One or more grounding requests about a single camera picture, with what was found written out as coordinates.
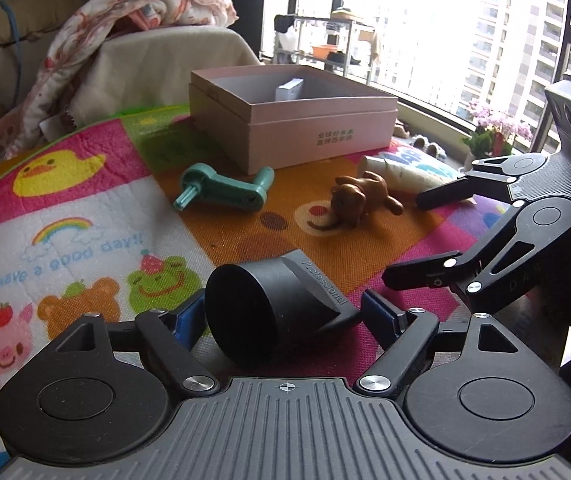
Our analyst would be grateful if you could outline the brown wooden animal figure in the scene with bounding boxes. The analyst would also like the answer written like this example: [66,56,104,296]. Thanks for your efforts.
[307,171,405,232]

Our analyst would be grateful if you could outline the small white box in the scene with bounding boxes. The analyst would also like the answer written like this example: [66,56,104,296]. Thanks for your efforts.
[274,78,305,102]

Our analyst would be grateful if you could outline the potted pink flowers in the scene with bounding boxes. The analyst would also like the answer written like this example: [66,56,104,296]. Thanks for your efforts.
[462,101,534,171]

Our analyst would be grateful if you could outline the beige sofa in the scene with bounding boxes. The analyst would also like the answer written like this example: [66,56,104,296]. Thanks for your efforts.
[0,0,262,162]

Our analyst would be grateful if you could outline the teal crank handle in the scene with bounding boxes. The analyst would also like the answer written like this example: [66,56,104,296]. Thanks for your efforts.
[174,162,274,211]

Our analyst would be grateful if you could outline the cream lotion tube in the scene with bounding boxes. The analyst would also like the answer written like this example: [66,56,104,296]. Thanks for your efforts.
[357,156,458,195]

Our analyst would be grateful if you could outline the colourful cartoon play mat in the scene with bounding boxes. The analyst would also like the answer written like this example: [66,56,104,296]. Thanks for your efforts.
[0,106,505,468]

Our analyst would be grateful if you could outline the beige pillow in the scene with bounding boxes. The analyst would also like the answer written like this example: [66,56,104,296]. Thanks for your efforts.
[0,0,82,51]

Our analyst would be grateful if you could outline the metal balcony rack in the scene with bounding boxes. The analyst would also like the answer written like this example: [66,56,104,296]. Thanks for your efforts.
[271,11,379,84]

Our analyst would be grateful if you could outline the black hair dryer nozzle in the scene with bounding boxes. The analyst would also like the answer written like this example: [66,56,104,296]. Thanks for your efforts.
[204,249,360,367]

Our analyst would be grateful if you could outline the pink cardboard box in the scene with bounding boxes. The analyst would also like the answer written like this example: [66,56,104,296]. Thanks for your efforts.
[190,65,398,174]

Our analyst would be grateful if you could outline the floral pink white blanket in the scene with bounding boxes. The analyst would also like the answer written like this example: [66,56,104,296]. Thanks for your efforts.
[0,0,238,161]

